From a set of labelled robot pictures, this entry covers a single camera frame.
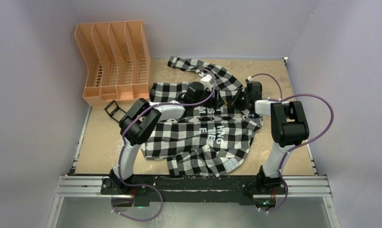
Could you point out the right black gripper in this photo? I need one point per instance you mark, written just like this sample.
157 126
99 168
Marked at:
235 103

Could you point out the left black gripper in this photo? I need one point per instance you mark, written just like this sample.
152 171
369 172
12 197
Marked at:
213 102

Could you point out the black white plaid shirt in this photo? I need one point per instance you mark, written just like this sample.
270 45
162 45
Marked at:
205 141

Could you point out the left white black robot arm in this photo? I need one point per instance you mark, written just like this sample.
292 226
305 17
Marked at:
139 122

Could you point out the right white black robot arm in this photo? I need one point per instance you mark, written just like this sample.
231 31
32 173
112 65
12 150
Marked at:
289 128

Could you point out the orange plastic file organizer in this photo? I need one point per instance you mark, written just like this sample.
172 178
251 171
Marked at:
118 61

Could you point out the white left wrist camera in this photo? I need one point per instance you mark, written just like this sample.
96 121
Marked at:
207 80

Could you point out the small black frame stand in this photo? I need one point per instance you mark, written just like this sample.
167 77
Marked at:
114 111

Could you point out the black aluminium mounting rail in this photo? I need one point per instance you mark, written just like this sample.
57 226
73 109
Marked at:
228 189

